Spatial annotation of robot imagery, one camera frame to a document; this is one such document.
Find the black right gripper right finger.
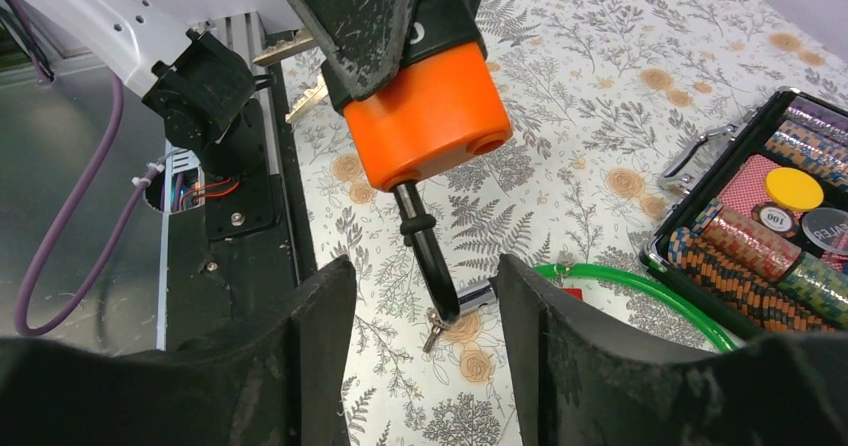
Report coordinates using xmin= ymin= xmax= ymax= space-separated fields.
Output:
xmin=495 ymin=255 xmax=847 ymax=445

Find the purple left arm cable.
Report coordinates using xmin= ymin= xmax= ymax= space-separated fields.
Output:
xmin=0 ymin=0 xmax=127 ymax=338

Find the green cable lock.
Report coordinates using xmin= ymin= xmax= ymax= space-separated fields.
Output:
xmin=533 ymin=263 xmax=740 ymax=353

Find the orange padlock black shackle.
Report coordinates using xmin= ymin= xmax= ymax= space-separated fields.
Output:
xmin=252 ymin=0 xmax=515 ymax=328

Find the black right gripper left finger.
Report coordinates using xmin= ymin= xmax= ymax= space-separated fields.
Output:
xmin=1 ymin=256 xmax=357 ymax=445

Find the yellow round chip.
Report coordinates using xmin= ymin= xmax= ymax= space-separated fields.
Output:
xmin=764 ymin=167 xmax=824 ymax=212

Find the black poker chip case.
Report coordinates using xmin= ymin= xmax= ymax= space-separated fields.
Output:
xmin=640 ymin=88 xmax=847 ymax=339

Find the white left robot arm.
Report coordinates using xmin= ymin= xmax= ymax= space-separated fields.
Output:
xmin=25 ymin=0 xmax=425 ymax=177

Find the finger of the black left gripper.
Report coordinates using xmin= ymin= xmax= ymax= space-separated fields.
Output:
xmin=286 ymin=0 xmax=418 ymax=100

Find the red cable lock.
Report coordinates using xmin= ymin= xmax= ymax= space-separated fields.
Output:
xmin=562 ymin=288 xmax=583 ymax=301

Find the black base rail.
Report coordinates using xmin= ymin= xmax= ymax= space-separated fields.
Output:
xmin=156 ymin=64 xmax=316 ymax=350

